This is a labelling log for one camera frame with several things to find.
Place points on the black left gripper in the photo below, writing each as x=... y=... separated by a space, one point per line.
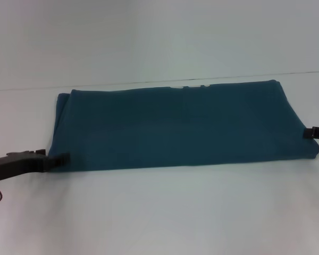
x=21 y=164

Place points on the blue teal shirt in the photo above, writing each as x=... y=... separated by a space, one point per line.
x=175 y=127

